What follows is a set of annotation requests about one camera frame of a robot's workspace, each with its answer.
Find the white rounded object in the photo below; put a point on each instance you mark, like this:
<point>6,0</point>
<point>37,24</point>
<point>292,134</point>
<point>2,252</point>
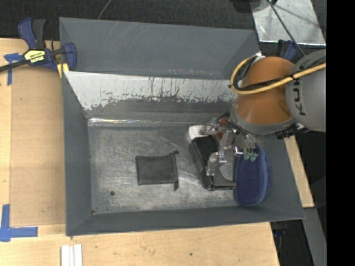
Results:
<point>195,130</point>

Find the dark grey cloth pouch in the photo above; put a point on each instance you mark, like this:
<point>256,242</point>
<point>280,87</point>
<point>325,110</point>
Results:
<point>156,169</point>

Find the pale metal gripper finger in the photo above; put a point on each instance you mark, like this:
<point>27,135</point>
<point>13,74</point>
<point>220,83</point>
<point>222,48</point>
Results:
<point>228,141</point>
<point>215,162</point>

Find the black cylinder on white bracket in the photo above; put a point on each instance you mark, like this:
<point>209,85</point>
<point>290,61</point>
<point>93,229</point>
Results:
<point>289,133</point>

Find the pale wood board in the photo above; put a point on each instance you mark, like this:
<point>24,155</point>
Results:
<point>36,148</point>

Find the black flat box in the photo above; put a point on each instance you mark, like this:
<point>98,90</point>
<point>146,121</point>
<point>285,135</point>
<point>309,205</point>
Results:
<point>203,151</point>

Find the grey metal bin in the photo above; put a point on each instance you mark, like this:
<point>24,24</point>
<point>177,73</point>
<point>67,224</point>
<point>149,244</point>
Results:
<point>155,48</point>

